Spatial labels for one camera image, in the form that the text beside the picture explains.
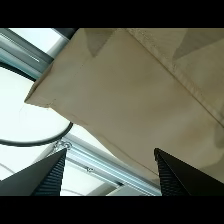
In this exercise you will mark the brown trousers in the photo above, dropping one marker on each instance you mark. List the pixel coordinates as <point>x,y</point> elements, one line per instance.
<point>133,100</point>

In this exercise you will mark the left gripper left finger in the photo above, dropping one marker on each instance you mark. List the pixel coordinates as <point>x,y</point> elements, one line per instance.
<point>40,176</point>

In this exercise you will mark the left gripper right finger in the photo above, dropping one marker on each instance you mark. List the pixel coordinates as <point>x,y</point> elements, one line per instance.
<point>186,176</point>

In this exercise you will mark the silver frame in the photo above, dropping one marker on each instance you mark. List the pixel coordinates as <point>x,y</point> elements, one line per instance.
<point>96,165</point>

